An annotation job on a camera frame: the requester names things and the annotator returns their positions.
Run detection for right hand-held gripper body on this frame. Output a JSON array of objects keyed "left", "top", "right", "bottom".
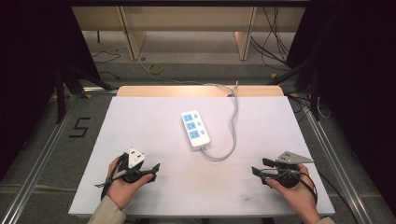
[{"left": 263, "top": 150, "right": 315, "bottom": 189}]

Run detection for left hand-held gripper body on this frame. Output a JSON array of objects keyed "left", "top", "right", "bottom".
[{"left": 118, "top": 147, "right": 149, "bottom": 184}]

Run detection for white power strip blue sockets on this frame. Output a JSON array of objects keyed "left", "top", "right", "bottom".
[{"left": 180, "top": 109, "right": 212, "bottom": 149}]

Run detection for person's right hand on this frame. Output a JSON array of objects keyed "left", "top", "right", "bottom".
[{"left": 265, "top": 163, "right": 318, "bottom": 217}]

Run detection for person's left hand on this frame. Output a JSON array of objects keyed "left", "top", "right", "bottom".
[{"left": 106, "top": 155, "right": 154, "bottom": 211}]

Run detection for black metal stand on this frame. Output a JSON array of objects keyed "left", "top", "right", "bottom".
[
  {"left": 267, "top": 61, "right": 322, "bottom": 121},
  {"left": 55, "top": 64, "right": 114, "bottom": 125}
]

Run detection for yellow tape roll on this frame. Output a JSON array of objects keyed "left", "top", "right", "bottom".
[{"left": 147, "top": 63, "right": 163, "bottom": 76}]

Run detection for black curtain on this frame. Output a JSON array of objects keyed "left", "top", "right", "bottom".
[
  {"left": 285, "top": 0, "right": 396, "bottom": 216},
  {"left": 0, "top": 0, "right": 101, "bottom": 181}
]

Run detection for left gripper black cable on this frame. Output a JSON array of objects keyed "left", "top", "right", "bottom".
[{"left": 94, "top": 154, "right": 129, "bottom": 201}]

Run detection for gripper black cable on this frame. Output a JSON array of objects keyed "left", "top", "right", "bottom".
[
  {"left": 94, "top": 154, "right": 129, "bottom": 201},
  {"left": 293, "top": 169, "right": 360, "bottom": 224}
]

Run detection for grey power strip cable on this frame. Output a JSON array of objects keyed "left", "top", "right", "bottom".
[{"left": 201, "top": 81, "right": 240, "bottom": 162}]

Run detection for aluminium floor rail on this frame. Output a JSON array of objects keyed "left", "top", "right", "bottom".
[
  {"left": 298, "top": 99, "right": 375, "bottom": 224},
  {"left": 0, "top": 92, "right": 82, "bottom": 224}
]

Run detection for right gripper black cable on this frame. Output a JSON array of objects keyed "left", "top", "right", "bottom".
[{"left": 293, "top": 169, "right": 360, "bottom": 224}]

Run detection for thin white floor cable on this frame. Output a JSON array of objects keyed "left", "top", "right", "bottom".
[{"left": 137, "top": 57, "right": 205, "bottom": 86}]

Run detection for thin black floor cable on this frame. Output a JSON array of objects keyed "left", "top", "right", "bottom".
[{"left": 91, "top": 49, "right": 122, "bottom": 80}]

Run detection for bundle of black floor cables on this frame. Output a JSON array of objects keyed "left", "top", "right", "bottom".
[{"left": 249, "top": 6, "right": 291, "bottom": 67}]

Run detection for beige wooden desk frame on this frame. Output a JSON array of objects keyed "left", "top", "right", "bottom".
[{"left": 71, "top": 6, "right": 306, "bottom": 62}]

